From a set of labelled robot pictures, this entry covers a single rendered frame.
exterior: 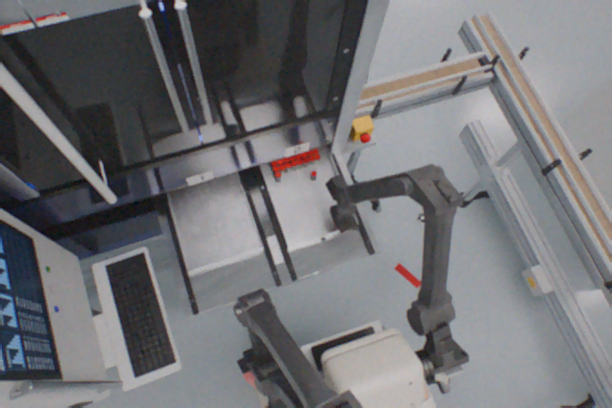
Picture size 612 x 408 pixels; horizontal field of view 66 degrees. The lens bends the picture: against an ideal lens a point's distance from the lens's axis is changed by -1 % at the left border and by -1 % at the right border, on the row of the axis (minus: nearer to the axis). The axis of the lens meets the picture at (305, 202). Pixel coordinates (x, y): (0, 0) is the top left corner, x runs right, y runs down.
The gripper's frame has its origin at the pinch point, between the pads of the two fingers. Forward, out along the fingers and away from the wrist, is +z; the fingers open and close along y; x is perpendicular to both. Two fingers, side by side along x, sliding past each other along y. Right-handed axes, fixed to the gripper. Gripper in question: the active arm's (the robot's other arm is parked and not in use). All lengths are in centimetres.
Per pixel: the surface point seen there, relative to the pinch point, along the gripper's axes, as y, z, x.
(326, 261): -9.2, 3.1, 8.8
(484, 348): -51, 96, -69
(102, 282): 11, 9, 84
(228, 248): 5.9, 1.4, 39.3
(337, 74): 23, -53, -2
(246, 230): 9.8, 0.9, 31.6
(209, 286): -4.7, 2.8, 49.0
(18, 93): 11, -85, 66
